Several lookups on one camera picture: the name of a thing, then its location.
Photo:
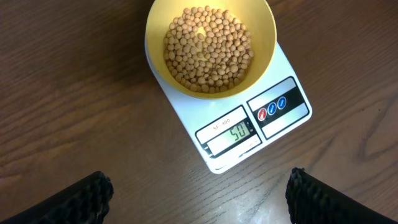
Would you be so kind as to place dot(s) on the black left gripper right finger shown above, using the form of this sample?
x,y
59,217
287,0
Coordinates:
x,y
310,201

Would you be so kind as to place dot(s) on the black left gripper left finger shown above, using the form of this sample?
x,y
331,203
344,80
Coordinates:
x,y
86,201

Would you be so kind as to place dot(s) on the white digital kitchen scale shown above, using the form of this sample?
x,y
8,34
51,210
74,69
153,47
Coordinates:
x,y
227,131

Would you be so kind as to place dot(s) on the yellow plastic bowl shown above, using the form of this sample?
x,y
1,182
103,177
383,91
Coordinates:
x,y
211,49

